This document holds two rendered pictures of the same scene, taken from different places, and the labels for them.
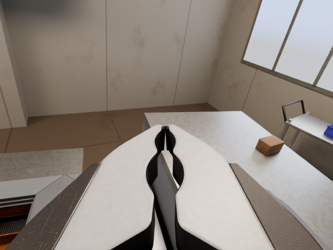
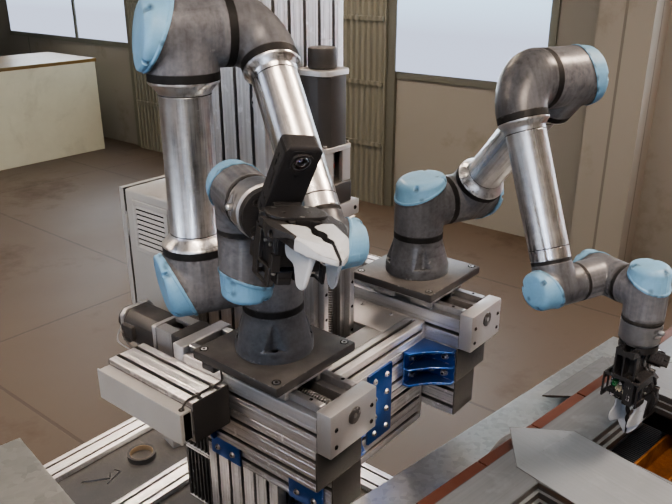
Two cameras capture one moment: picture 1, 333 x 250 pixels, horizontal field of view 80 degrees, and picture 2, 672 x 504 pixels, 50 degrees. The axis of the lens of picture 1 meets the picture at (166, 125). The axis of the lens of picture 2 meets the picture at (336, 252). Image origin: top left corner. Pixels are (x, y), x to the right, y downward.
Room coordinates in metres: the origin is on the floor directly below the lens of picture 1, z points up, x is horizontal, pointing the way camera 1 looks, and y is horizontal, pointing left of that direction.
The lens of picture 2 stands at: (0.74, -0.23, 1.72)
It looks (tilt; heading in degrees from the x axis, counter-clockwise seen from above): 22 degrees down; 160
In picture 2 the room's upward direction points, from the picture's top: straight up
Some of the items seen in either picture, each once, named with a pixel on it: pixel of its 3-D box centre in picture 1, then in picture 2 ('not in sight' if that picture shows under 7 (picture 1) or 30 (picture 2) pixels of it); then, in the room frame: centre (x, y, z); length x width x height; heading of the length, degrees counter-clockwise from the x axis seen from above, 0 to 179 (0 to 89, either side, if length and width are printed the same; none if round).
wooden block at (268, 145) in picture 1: (269, 145); not in sight; (0.75, -0.46, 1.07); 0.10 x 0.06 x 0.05; 123
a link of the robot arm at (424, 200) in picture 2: not in sight; (422, 202); (-0.72, 0.52, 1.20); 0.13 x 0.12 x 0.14; 98
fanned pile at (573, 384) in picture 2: not in sight; (603, 383); (-0.56, 1.00, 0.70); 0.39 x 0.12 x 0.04; 112
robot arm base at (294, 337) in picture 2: not in sight; (273, 322); (-0.46, 0.08, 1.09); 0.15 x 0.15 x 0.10
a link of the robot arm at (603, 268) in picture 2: not in sight; (597, 275); (-0.30, 0.69, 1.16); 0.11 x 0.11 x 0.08; 8
